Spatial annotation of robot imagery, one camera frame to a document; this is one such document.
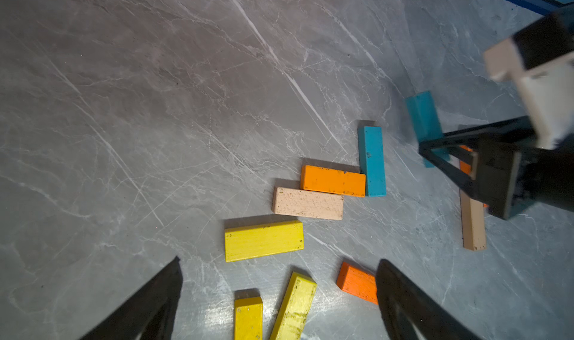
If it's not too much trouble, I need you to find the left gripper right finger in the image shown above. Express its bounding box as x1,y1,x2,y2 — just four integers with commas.
375,259,478,339

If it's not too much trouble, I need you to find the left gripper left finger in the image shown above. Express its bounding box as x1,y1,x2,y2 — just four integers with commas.
82,257,183,339

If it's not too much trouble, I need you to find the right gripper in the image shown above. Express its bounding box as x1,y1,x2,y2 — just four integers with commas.
419,116,573,220

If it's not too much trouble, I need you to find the teal block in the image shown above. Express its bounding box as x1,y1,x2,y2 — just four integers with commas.
405,91,444,144
358,126,387,197

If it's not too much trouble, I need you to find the beige block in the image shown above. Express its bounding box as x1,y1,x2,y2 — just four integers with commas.
272,187,344,220
460,191,487,251

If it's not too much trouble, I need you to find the yellow block leftmost upright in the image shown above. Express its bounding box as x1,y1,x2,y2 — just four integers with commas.
234,297,263,340

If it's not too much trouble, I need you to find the yellow block tilted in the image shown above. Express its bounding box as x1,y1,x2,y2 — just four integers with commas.
270,272,317,340

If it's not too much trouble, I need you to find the yellow block horizontal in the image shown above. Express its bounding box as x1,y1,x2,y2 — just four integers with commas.
224,220,305,262

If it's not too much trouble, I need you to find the light orange block centre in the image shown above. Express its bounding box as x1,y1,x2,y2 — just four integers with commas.
300,165,366,197

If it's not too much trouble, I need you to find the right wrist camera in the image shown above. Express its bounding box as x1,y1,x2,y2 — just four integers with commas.
483,4,573,150

